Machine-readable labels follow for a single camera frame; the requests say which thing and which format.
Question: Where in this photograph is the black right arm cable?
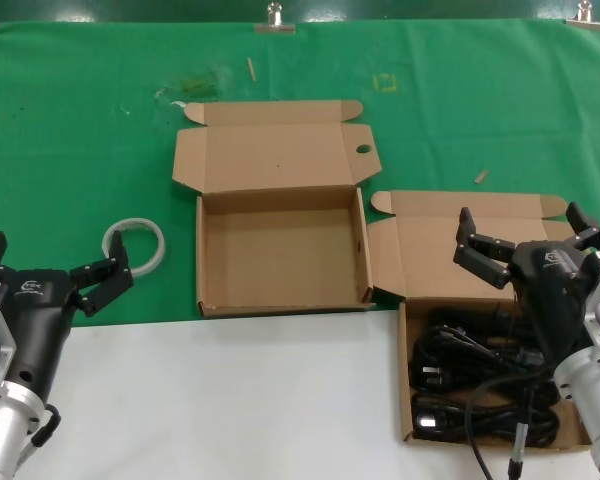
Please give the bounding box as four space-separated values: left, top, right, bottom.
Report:
465 362 561 480

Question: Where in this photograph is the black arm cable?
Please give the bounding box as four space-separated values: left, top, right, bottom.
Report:
465 362 561 480
29 403 62 449

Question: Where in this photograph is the clear plastic wrapper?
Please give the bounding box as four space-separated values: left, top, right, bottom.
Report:
153 67 231 101

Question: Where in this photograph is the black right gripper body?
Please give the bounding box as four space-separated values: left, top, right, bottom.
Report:
512 239 600 364

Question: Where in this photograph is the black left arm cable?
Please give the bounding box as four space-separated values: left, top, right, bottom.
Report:
29 403 62 449

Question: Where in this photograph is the black power cord bundle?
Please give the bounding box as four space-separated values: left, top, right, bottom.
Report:
410 324 546 399
412 392 562 447

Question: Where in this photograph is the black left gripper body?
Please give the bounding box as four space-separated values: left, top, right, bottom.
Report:
2 268 77 401

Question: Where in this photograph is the metal binder clip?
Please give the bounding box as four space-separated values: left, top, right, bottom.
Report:
564 0 600 31
253 1 297 35

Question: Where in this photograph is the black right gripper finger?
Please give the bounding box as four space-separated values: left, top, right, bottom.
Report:
453 206 516 290
565 201 600 251

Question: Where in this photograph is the translucent white tape roll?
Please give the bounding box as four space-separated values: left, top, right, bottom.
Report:
101 217 167 277

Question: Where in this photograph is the open brown cardboard box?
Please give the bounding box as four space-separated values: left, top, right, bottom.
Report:
367 189 595 446
171 99 383 318

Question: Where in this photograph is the green table cloth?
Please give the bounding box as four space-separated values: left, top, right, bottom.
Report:
0 18 600 330

